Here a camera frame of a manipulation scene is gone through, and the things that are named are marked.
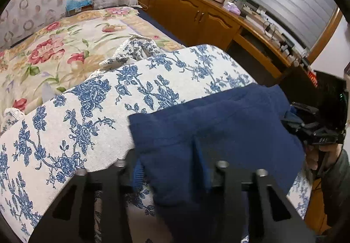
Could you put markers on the person's right grey sleeve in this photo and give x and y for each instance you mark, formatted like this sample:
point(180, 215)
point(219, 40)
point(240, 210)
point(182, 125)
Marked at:
point(335, 189)

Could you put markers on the navy blue garment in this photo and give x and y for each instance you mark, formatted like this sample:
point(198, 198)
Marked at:
point(221, 166)

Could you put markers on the purple tissue pack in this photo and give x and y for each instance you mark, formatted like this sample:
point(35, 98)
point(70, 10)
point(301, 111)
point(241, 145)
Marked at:
point(231, 7)

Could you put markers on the blue floral white quilt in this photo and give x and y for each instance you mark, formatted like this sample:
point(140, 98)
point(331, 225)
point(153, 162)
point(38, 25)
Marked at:
point(87, 127)

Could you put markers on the blue item in box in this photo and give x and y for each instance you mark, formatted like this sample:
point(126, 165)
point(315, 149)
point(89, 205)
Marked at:
point(76, 6)

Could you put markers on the navy bed sheet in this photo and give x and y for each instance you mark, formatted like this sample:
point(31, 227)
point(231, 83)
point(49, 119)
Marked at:
point(161, 27)

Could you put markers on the pink floral beige blanket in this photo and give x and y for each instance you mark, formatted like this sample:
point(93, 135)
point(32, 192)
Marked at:
point(66, 52)

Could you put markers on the long wooden sideboard cabinet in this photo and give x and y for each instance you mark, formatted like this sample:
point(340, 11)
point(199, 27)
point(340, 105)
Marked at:
point(196, 22)

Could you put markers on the person's right hand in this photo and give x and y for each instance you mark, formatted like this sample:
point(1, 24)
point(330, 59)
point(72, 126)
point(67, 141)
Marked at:
point(312, 155)

